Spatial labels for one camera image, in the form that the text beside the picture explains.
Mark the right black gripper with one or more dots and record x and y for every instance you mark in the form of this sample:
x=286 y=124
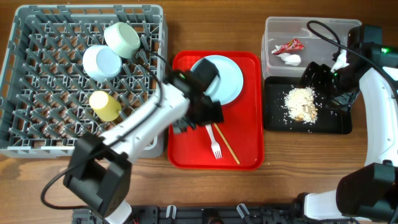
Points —
x=321 y=71

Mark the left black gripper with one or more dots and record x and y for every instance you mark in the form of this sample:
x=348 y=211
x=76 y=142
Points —
x=208 y=117

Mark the white napkin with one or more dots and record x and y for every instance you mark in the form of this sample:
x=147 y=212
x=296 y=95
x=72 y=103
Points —
x=290 y=59

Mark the rice food waste pile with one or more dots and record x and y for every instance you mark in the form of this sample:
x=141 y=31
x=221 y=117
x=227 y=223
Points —
x=300 y=105

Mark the red snack wrapper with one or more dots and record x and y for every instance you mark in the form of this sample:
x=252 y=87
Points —
x=292 y=45

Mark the white plastic fork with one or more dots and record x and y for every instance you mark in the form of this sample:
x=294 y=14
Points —
x=215 y=147

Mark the wooden chopstick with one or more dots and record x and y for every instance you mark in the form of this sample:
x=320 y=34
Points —
x=227 y=143

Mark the light blue round plate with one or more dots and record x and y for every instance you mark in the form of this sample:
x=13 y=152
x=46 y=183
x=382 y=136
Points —
x=227 y=86

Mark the yellow plastic cup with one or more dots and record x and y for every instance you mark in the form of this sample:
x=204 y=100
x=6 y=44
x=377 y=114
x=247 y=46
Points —
x=104 y=105

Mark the light blue bowl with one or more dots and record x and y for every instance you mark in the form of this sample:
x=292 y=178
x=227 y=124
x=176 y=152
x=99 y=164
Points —
x=101 y=63

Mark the green bowl with rice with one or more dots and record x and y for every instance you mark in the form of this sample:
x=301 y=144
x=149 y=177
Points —
x=122 y=39

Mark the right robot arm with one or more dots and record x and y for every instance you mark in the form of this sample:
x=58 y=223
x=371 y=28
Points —
x=364 y=65

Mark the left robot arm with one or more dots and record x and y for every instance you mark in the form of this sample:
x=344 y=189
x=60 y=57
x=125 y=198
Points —
x=100 y=167

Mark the black waste bin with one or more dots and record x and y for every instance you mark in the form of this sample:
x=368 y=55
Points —
x=276 y=115

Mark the clear plastic waste bin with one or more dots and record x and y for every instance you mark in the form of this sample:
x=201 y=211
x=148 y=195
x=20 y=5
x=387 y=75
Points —
x=281 y=30

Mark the grey dishwasher rack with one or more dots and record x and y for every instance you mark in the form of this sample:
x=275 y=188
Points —
x=45 y=90

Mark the red serving tray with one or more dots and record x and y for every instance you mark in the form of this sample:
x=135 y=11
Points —
x=242 y=127

